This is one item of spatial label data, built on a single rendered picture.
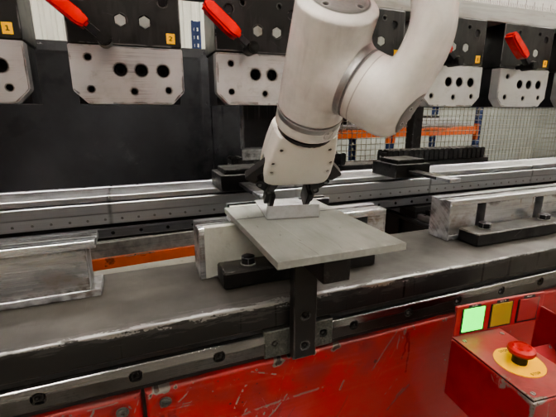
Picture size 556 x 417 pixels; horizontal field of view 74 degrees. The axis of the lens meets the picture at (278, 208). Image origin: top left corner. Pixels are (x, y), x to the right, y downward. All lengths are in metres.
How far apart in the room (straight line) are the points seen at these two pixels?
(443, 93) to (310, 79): 0.46
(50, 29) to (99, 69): 4.22
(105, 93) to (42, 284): 0.31
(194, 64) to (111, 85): 0.60
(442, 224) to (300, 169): 0.50
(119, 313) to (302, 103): 0.40
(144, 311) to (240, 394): 0.21
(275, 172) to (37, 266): 0.39
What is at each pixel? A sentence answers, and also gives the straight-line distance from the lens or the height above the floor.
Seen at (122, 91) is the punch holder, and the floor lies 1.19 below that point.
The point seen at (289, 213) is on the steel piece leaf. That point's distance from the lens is 0.58.
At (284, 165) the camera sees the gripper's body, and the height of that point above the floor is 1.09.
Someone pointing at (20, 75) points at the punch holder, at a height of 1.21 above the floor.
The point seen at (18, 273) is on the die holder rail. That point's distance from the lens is 0.68.
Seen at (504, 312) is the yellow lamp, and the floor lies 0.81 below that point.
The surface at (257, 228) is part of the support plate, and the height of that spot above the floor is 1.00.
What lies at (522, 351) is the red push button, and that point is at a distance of 0.71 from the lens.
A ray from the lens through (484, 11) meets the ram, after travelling 0.92.
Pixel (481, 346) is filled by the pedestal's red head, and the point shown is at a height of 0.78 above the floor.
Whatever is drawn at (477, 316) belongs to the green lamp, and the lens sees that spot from 0.76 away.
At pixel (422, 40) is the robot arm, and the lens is 0.38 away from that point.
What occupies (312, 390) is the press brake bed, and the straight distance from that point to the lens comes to 0.73.
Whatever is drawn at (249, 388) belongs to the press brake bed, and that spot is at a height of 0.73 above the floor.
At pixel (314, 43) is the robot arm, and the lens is 0.39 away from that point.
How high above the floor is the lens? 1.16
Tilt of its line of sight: 15 degrees down
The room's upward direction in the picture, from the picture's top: straight up
